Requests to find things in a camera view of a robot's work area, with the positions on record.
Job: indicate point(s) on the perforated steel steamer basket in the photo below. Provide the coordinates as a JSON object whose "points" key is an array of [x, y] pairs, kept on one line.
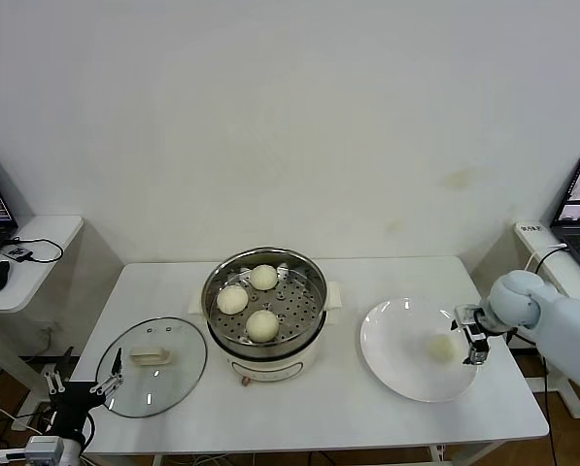
{"points": [[294, 296]]}

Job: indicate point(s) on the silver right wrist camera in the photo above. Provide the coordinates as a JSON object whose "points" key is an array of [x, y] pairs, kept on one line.
{"points": [[467, 313]]}

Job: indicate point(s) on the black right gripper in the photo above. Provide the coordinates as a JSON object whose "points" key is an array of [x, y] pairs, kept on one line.
{"points": [[479, 330]]}

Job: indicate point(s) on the small black patterned device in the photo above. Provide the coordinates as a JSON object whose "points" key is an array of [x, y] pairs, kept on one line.
{"points": [[17, 251]]}

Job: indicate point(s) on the white side table with label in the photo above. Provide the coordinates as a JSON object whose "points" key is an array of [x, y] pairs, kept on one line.
{"points": [[547, 264]]}

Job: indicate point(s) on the white paper label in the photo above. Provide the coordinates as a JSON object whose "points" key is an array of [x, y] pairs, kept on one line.
{"points": [[532, 228]]}

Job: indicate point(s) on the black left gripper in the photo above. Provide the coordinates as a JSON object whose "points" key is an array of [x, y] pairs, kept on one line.
{"points": [[73, 403]]}

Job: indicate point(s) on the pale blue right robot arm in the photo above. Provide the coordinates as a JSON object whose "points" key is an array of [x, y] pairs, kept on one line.
{"points": [[552, 315]]}

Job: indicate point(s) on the white wall socket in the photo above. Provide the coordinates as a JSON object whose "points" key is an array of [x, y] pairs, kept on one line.
{"points": [[49, 332]]}

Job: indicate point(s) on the white electric cooker base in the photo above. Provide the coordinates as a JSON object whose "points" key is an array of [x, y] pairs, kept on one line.
{"points": [[270, 369]]}

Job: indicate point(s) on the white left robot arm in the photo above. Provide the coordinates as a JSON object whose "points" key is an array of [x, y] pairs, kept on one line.
{"points": [[73, 454]]}

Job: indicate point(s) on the white round plate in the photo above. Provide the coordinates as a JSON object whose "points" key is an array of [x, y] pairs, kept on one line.
{"points": [[391, 349]]}

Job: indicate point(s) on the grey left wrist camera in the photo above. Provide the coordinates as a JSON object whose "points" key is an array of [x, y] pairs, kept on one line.
{"points": [[44, 449]]}

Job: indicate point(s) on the white steamed baozi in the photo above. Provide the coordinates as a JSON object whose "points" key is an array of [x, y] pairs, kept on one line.
{"points": [[440, 348], [262, 325], [263, 277], [232, 299]]}

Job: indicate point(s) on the white side table with mouse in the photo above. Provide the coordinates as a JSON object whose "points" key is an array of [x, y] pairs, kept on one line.
{"points": [[46, 242]]}

